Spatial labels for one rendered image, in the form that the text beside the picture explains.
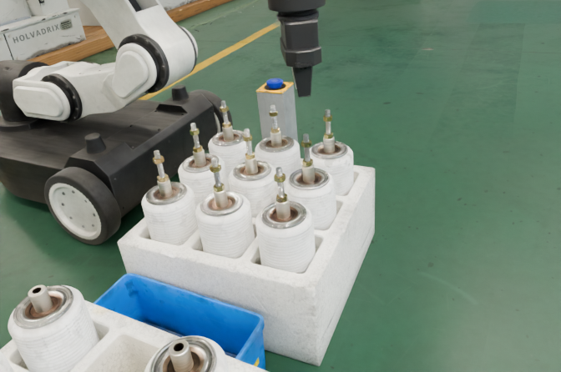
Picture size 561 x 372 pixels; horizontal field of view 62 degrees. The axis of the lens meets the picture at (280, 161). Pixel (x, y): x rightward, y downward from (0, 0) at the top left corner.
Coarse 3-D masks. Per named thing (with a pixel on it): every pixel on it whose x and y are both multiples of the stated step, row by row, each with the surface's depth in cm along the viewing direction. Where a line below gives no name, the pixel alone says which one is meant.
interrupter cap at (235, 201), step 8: (232, 192) 84; (208, 200) 83; (232, 200) 82; (240, 200) 82; (200, 208) 81; (208, 208) 81; (216, 208) 81; (224, 208) 81; (232, 208) 80; (216, 216) 79
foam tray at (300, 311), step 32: (352, 192) 94; (352, 224) 90; (128, 256) 88; (160, 256) 84; (192, 256) 81; (256, 256) 82; (320, 256) 78; (352, 256) 93; (192, 288) 84; (224, 288) 80; (256, 288) 77; (288, 288) 74; (320, 288) 75; (288, 320) 78; (320, 320) 77; (288, 352) 82; (320, 352) 79
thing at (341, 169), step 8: (352, 152) 96; (320, 160) 93; (328, 160) 92; (336, 160) 92; (344, 160) 93; (352, 160) 95; (328, 168) 93; (336, 168) 93; (344, 168) 93; (352, 168) 96; (336, 176) 94; (344, 176) 94; (352, 176) 97; (336, 184) 94; (344, 184) 95; (352, 184) 98; (336, 192) 95; (344, 192) 96
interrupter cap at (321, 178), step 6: (318, 168) 89; (294, 174) 88; (300, 174) 88; (318, 174) 87; (324, 174) 87; (294, 180) 86; (300, 180) 87; (318, 180) 86; (324, 180) 85; (294, 186) 84; (300, 186) 84; (306, 186) 84; (312, 186) 84; (318, 186) 83
